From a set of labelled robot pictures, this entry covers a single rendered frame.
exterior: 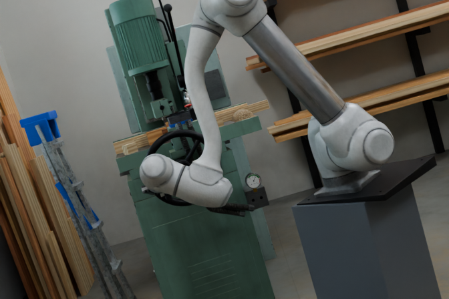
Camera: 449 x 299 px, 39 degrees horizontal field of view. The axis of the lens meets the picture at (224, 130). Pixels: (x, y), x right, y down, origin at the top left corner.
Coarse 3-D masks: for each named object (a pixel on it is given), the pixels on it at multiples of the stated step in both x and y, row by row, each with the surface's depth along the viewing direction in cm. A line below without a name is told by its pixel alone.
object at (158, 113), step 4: (160, 100) 260; (164, 100) 260; (152, 104) 260; (156, 104) 260; (160, 104) 260; (164, 104) 260; (168, 104) 261; (152, 108) 261; (156, 108) 260; (164, 108) 260; (168, 108) 261; (156, 112) 260; (160, 112) 260; (164, 112) 261; (168, 112) 261; (156, 116) 260; (160, 116) 260; (164, 116) 265
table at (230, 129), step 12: (252, 120) 255; (228, 132) 253; (240, 132) 254; (252, 132) 255; (168, 144) 250; (120, 156) 251; (132, 156) 248; (144, 156) 249; (168, 156) 250; (180, 156) 242; (120, 168) 248; (132, 168) 248
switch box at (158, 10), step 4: (156, 8) 289; (160, 8) 289; (156, 12) 289; (160, 12) 289; (160, 16) 290; (164, 20) 290; (168, 20) 290; (160, 24) 290; (164, 32) 290; (168, 32) 291; (164, 36) 290; (164, 40) 291
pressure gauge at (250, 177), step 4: (248, 176) 249; (252, 176) 250; (256, 176) 250; (248, 180) 249; (252, 180) 250; (256, 180) 250; (260, 180) 250; (248, 184) 250; (252, 184) 250; (256, 184) 250; (260, 184) 250; (252, 188) 250; (256, 188) 252
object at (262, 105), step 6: (258, 102) 270; (264, 102) 271; (240, 108) 269; (246, 108) 270; (252, 108) 270; (258, 108) 270; (264, 108) 271; (222, 114) 268; (228, 114) 269; (222, 120) 268; (228, 120) 269; (138, 138) 264; (144, 138) 264; (138, 144) 264; (144, 144) 264
